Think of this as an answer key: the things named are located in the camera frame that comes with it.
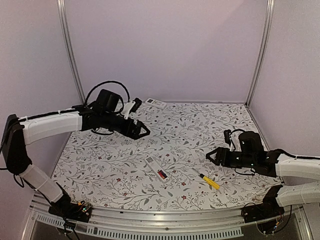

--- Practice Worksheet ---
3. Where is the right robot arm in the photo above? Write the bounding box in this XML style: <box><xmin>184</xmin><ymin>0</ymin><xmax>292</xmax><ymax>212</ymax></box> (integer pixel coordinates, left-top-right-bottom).
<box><xmin>205</xmin><ymin>130</ymin><xmax>320</xmax><ymax>218</ymax></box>

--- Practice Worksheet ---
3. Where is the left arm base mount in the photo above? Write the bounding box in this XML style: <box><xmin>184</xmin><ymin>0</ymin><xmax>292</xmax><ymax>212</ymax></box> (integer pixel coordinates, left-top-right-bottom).
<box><xmin>48</xmin><ymin>190</ymin><xmax>92</xmax><ymax>223</ymax></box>

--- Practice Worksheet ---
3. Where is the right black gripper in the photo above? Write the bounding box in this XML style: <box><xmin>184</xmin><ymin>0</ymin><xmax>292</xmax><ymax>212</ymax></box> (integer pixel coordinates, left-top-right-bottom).
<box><xmin>206</xmin><ymin>147</ymin><xmax>256</xmax><ymax>169</ymax></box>

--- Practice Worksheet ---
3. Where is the right aluminium frame post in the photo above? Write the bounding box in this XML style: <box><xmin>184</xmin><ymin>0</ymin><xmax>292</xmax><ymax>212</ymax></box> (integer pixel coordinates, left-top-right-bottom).
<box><xmin>245</xmin><ymin>0</ymin><xmax>275</xmax><ymax>108</ymax></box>

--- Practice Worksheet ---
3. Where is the white battery cover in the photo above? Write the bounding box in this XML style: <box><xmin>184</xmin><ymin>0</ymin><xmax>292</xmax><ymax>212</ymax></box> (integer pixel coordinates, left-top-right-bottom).
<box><xmin>190</xmin><ymin>149</ymin><xmax>199</xmax><ymax>161</ymax></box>

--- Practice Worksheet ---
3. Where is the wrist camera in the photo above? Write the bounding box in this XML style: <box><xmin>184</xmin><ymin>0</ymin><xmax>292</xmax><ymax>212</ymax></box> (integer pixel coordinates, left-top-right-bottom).
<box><xmin>130</xmin><ymin>97</ymin><xmax>142</xmax><ymax>113</ymax></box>
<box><xmin>223</xmin><ymin>129</ymin><xmax>231</xmax><ymax>147</ymax></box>

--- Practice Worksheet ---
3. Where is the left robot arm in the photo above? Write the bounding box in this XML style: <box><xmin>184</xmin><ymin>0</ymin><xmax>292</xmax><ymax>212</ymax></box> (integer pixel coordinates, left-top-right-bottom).
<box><xmin>0</xmin><ymin>89</ymin><xmax>150</xmax><ymax>217</ymax></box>

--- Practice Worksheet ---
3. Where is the right camera cable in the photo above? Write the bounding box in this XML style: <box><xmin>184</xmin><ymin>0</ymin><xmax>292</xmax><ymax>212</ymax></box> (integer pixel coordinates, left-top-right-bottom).
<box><xmin>229</xmin><ymin>128</ymin><xmax>247</xmax><ymax>137</ymax></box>

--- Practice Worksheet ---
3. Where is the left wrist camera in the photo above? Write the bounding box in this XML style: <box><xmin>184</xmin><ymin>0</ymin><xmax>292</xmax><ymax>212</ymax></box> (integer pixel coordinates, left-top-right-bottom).
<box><xmin>130</xmin><ymin>97</ymin><xmax>142</xmax><ymax>113</ymax></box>

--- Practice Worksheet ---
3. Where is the front aluminium rail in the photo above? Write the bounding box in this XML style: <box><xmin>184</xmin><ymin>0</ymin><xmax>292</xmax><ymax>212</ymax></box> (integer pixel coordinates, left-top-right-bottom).
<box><xmin>21</xmin><ymin>194</ymin><xmax>315</xmax><ymax>240</ymax></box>

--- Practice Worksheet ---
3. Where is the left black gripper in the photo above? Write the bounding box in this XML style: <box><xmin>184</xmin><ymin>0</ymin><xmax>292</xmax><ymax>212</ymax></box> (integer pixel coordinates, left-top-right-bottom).
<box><xmin>101</xmin><ymin>111</ymin><xmax>151</xmax><ymax>139</ymax></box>

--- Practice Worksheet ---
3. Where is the white air conditioner remote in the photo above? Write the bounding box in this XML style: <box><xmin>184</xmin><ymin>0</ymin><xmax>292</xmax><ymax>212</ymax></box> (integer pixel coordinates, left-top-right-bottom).
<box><xmin>144</xmin><ymin>156</ymin><xmax>169</xmax><ymax>183</ymax></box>

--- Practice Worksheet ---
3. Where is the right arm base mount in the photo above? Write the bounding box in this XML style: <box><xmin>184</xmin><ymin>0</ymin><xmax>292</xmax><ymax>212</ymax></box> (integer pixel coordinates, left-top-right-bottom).
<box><xmin>241</xmin><ymin>185</ymin><xmax>292</xmax><ymax>235</ymax></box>

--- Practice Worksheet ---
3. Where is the aluminium frame post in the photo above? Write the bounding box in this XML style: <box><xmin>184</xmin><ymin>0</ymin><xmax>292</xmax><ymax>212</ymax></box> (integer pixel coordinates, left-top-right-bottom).
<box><xmin>56</xmin><ymin>0</ymin><xmax>85</xmax><ymax>103</ymax></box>
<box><xmin>245</xmin><ymin>0</ymin><xmax>275</xmax><ymax>108</ymax></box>

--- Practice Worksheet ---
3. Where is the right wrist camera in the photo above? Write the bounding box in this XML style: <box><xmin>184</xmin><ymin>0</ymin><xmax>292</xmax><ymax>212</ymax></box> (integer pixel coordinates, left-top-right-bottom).
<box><xmin>223</xmin><ymin>129</ymin><xmax>231</xmax><ymax>147</ymax></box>

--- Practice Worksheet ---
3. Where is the left camera cable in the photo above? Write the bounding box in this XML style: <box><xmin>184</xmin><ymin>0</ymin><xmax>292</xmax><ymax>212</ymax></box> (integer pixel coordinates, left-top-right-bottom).
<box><xmin>84</xmin><ymin>80</ymin><xmax>131</xmax><ymax>106</ymax></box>

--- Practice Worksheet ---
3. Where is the yellow handled screwdriver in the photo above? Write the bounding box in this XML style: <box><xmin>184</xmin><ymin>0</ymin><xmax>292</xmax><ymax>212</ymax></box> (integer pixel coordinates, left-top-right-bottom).
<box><xmin>192</xmin><ymin>168</ymin><xmax>220</xmax><ymax>190</ymax></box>

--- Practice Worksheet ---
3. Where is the left aluminium frame post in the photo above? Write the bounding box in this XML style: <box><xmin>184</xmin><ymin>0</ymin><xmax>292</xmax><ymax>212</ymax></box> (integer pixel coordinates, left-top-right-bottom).
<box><xmin>56</xmin><ymin>0</ymin><xmax>85</xmax><ymax>103</ymax></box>

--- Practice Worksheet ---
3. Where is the floral patterned table mat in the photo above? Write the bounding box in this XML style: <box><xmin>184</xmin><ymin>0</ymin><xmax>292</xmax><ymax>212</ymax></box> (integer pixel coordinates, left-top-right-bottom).
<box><xmin>52</xmin><ymin>103</ymin><xmax>281</xmax><ymax>211</ymax></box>

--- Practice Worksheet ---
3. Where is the red black battery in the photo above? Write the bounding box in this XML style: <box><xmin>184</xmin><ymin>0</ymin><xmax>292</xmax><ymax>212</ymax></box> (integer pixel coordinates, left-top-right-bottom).
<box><xmin>157</xmin><ymin>170</ymin><xmax>168</xmax><ymax>180</ymax></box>

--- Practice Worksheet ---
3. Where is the camera cable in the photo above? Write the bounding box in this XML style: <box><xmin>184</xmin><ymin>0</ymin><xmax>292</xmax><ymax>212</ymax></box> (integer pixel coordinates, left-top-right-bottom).
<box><xmin>84</xmin><ymin>80</ymin><xmax>131</xmax><ymax>106</ymax></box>
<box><xmin>229</xmin><ymin>128</ymin><xmax>247</xmax><ymax>137</ymax></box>

